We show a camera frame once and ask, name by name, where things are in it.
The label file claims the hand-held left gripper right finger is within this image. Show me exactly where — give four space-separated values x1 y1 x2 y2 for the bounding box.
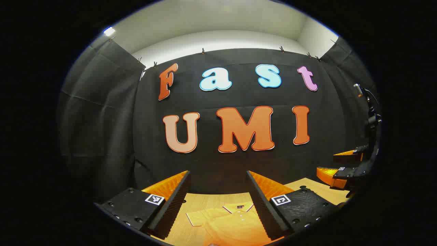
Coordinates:
246 170 349 241

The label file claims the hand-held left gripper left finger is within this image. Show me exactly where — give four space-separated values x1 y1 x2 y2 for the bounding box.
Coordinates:
94 170 192 240

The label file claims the orange T-shirt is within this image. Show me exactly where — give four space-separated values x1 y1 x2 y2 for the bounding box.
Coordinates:
186 202 284 246

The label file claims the black backdrop cloth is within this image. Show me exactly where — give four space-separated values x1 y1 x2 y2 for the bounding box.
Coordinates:
58 36 379 205

